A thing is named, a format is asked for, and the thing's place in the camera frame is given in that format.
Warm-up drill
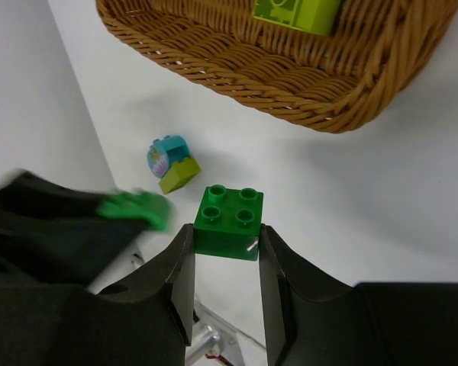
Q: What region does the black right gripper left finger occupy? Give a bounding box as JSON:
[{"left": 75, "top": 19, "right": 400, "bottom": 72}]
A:
[{"left": 0, "top": 224, "right": 195, "bottom": 365}]

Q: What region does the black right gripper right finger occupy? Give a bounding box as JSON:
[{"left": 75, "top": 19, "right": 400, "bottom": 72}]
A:
[{"left": 259, "top": 226, "right": 458, "bottom": 365}]

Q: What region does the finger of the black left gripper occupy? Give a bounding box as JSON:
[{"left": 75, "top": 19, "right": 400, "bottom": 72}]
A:
[{"left": 0, "top": 171, "right": 148, "bottom": 287}]

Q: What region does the green curved lego piece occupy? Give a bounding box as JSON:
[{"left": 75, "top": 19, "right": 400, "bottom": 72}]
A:
[{"left": 96, "top": 191, "right": 172, "bottom": 232}]

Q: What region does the green yellow notched lego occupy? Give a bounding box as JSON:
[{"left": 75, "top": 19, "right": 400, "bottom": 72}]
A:
[{"left": 193, "top": 185, "right": 263, "bottom": 261}]

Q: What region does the cyan lime lego stack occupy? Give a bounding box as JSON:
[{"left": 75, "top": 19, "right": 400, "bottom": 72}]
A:
[{"left": 147, "top": 135, "right": 201, "bottom": 194}]

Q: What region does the lime piece of notched lego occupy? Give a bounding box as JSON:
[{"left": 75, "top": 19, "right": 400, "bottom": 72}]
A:
[{"left": 253, "top": 0, "right": 342, "bottom": 36}]

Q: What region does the brown wicker divided tray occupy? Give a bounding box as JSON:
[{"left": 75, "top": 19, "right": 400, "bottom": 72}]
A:
[{"left": 96, "top": 1, "right": 458, "bottom": 133}]

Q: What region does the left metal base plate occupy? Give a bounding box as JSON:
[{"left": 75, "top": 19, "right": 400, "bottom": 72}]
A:
[{"left": 185, "top": 300, "right": 268, "bottom": 366}]

